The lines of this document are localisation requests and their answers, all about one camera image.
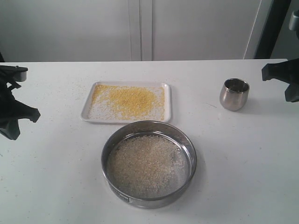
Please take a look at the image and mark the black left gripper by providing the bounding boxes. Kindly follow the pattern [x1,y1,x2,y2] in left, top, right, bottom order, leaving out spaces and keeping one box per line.
[0,77,41,140]

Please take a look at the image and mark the stainless steel cup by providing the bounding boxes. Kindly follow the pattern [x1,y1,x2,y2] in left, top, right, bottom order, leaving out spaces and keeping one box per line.
[220,78,250,111]

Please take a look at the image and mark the yellowish grain powder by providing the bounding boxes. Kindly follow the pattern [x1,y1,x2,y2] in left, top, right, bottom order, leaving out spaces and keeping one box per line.
[107,135,183,198]

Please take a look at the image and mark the round stainless steel sieve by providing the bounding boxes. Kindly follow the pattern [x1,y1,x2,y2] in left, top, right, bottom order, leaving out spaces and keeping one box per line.
[101,120,197,209]

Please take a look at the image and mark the white cabinet with doors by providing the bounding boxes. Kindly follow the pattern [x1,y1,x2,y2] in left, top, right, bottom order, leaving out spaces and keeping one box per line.
[0,0,272,62]

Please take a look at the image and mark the white rectangular plastic tray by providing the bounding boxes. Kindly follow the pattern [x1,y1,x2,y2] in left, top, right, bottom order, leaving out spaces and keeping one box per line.
[81,81,172,124]

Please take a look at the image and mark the sieved yellow fine grains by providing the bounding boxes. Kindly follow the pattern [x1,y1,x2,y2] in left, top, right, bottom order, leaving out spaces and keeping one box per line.
[87,84,165,121]

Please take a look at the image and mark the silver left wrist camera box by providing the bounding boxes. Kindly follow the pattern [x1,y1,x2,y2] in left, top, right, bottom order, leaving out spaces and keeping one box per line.
[0,65,28,82]

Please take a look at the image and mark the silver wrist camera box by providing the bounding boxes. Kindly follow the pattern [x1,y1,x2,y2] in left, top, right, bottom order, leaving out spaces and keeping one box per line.
[0,65,28,82]
[289,10,299,31]

